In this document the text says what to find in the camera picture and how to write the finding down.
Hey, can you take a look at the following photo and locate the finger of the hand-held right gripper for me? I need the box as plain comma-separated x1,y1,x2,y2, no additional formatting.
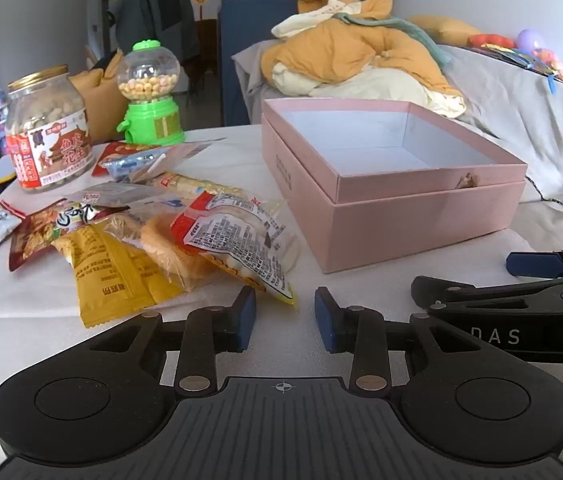
410,275,563,317
506,246,563,281

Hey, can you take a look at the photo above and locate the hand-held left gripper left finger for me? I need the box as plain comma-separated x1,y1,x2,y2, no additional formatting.
80,285,257,397

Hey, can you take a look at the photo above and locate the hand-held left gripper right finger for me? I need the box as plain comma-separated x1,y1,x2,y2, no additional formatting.
314,287,482,396

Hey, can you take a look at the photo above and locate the red white rice cracker packet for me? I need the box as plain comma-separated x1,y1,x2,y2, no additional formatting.
170,191,301,306

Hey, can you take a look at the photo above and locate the pink cardboard box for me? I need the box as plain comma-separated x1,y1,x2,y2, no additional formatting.
262,98,541,275

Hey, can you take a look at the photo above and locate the yellow snack packet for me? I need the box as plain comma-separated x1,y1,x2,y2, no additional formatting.
52,222,185,330

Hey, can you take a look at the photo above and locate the clear packet red white label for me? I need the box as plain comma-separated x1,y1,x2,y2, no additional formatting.
80,182,162,209

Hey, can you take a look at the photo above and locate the blue white candy packet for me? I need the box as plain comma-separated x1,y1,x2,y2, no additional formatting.
99,152,167,183

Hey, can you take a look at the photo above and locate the clear round bread packet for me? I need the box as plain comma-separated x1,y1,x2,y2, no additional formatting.
106,210,217,293

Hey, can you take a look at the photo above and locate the long clear biscuit packet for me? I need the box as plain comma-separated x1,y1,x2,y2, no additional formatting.
152,172,282,207

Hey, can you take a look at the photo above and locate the small clear plastic packet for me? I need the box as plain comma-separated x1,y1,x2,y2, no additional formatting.
159,142,212,167

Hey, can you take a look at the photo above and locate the pile of colourful toys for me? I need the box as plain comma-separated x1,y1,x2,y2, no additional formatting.
466,34,563,92

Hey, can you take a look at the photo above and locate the red snack packet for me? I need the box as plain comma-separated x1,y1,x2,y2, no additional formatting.
92,141,162,177

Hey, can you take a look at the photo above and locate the green candy dispenser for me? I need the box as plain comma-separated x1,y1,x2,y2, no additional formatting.
116,40,186,148

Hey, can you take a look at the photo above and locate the purple toy egg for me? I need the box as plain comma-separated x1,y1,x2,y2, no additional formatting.
516,29,547,53

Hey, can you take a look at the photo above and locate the red orange chip packet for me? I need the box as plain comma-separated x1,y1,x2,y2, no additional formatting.
9,199,112,272

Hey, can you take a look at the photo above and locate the yellow pillow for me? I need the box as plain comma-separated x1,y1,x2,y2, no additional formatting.
406,15,485,46

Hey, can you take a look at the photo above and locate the yellow cream quilt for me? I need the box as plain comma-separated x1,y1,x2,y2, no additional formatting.
260,0,467,118

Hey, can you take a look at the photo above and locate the yellow beanbag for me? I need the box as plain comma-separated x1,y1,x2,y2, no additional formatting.
69,50,132,143

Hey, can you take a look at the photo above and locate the peanut jar gold lid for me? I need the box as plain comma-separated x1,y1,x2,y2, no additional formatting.
4,65,96,191

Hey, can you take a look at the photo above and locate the blue cabinet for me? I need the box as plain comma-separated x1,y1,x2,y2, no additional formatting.
220,0,312,126

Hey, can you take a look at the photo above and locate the dark hanging jacket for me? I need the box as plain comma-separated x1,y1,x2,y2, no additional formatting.
112,0,201,68

